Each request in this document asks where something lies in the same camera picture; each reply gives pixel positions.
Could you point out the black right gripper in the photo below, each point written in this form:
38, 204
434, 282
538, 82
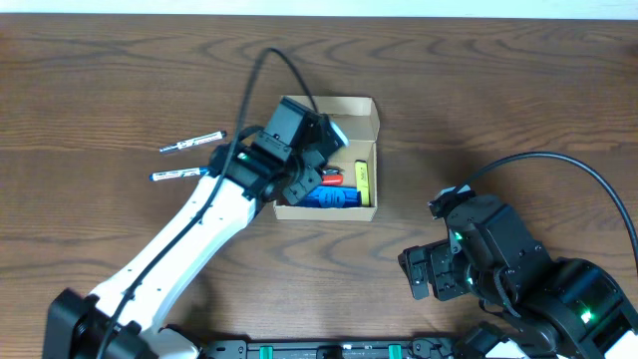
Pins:
416, 271

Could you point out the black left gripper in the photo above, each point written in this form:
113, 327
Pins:
303, 184

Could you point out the red handled pliers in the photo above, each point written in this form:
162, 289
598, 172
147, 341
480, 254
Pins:
332, 177

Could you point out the yellow highlighter pen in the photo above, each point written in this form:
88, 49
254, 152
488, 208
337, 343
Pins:
362, 182

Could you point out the cardboard box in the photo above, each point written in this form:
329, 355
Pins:
359, 120

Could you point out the black capped white marker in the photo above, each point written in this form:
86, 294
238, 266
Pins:
193, 142

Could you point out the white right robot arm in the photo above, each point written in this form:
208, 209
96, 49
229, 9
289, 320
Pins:
567, 308

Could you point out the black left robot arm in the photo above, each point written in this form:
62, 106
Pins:
123, 316

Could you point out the blue plastic tool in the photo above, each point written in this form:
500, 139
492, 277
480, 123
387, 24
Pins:
325, 196

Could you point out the blue capped white marker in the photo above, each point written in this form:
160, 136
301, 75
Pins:
178, 174

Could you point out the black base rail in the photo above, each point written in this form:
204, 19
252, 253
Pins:
418, 348

